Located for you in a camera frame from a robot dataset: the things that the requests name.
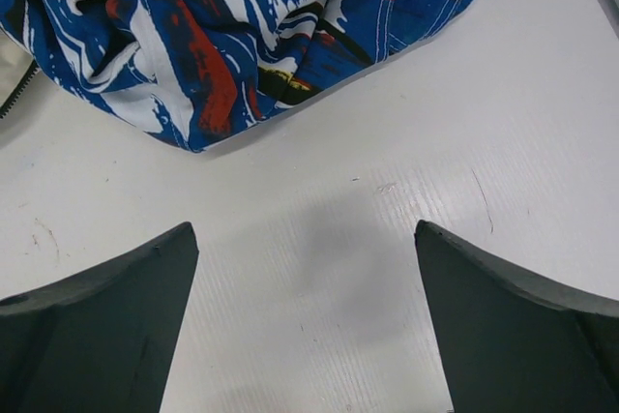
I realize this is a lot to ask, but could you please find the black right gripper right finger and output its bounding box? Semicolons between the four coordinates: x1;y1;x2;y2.
415;221;618;412

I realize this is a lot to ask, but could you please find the beige zippered cloth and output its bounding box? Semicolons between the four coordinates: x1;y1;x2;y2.
0;32;40;119

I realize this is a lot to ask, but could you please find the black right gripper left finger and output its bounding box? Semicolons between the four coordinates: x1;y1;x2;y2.
1;222;198;412

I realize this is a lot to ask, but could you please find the blue white red cloth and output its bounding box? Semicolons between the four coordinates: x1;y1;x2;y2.
1;0;473;153

